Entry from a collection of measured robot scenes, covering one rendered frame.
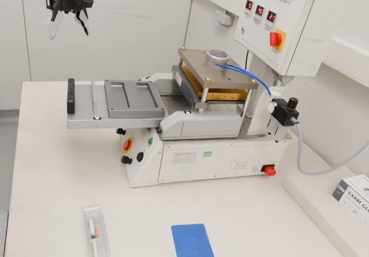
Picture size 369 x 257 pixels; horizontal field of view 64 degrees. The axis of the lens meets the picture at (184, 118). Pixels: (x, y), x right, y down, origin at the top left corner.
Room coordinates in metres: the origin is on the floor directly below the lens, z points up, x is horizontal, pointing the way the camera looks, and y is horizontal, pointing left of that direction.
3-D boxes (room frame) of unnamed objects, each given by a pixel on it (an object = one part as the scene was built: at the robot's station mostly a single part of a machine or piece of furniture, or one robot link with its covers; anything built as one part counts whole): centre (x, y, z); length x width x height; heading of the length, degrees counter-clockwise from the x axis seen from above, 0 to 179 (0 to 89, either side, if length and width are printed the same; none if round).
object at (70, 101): (0.76, 0.35, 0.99); 0.15 x 0.02 x 0.04; 23
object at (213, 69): (0.92, -0.10, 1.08); 0.31 x 0.24 x 0.13; 23
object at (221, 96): (0.92, -0.07, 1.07); 0.22 x 0.17 x 0.10; 23
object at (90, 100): (0.81, 0.22, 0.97); 0.30 x 0.22 x 0.08; 113
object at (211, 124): (0.77, -0.05, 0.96); 0.26 x 0.05 x 0.07; 113
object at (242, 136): (0.94, -0.10, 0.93); 0.46 x 0.35 x 0.01; 113
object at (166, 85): (1.03, 0.05, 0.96); 0.25 x 0.05 x 0.07; 113
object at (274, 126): (0.77, -0.27, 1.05); 0.15 x 0.05 x 0.15; 23
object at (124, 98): (0.83, 0.17, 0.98); 0.20 x 0.17 x 0.03; 23
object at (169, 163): (0.91, -0.06, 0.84); 0.53 x 0.37 x 0.17; 113
